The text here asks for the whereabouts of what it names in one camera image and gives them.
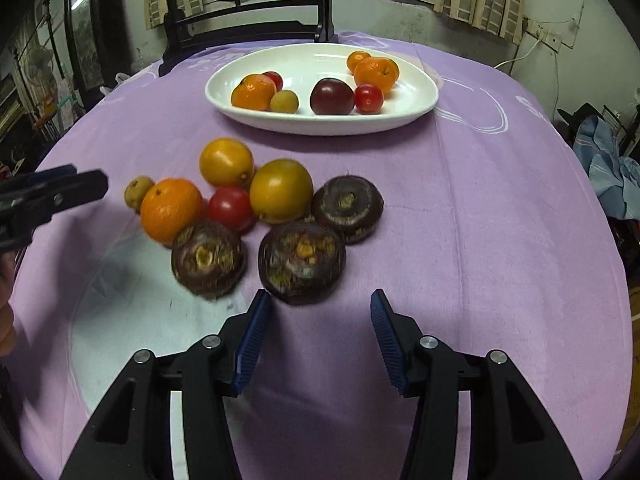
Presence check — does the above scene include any white power cable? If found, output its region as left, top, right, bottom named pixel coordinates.
left=493, top=34, right=544, bottom=72

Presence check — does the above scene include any orange tangerine on plate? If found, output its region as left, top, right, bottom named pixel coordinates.
left=230, top=74, right=277, bottom=112

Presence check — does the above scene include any left human hand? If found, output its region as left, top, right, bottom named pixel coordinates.
left=0, top=252, right=17, bottom=358

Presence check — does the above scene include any red cherry tomato on plate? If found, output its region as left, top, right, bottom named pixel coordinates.
left=354, top=84, right=384, bottom=115

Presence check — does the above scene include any white wall socket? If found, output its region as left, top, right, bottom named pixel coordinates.
left=523, top=18, right=563, bottom=53

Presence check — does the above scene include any small green-brown fruit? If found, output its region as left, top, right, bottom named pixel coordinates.
left=124, top=176, right=155, bottom=214

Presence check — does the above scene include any orange tangerine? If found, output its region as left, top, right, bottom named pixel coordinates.
left=230, top=74, right=277, bottom=112
left=140, top=178, right=206, bottom=246

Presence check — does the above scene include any greenish-yellow round fruit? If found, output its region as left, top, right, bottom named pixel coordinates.
left=250, top=158, right=314, bottom=224

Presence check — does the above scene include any dark framed mirror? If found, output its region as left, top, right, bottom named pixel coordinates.
left=64, top=0, right=124, bottom=105

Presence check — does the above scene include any large tangerine plate right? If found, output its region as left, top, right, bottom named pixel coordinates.
left=354, top=56, right=396, bottom=94

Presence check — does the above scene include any small yellow-green fruit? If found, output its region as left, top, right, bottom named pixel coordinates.
left=269, top=90, right=299, bottom=114

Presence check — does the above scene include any small orange kumquat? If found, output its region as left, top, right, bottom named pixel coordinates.
left=346, top=51, right=371, bottom=74

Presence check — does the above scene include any small orange fruit behind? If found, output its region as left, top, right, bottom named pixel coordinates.
left=387, top=58, right=400, bottom=81

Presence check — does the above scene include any blue cloth pile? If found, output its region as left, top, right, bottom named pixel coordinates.
left=573, top=115, right=640, bottom=220

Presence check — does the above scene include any round painted screen stand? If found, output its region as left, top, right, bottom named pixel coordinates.
left=157, top=0, right=340, bottom=78

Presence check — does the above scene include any dark purple plum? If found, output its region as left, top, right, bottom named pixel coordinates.
left=309, top=78, right=355, bottom=115

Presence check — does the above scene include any white oval plate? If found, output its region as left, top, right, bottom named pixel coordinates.
left=205, top=44, right=439, bottom=136

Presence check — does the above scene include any red cherry tomato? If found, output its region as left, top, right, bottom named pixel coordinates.
left=354, top=84, right=384, bottom=115
left=207, top=186, right=255, bottom=233

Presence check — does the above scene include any yellow-orange round fruit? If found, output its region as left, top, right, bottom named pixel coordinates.
left=198, top=138, right=255, bottom=188

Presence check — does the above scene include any small red tomato behind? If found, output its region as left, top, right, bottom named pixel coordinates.
left=264, top=70, right=283, bottom=92

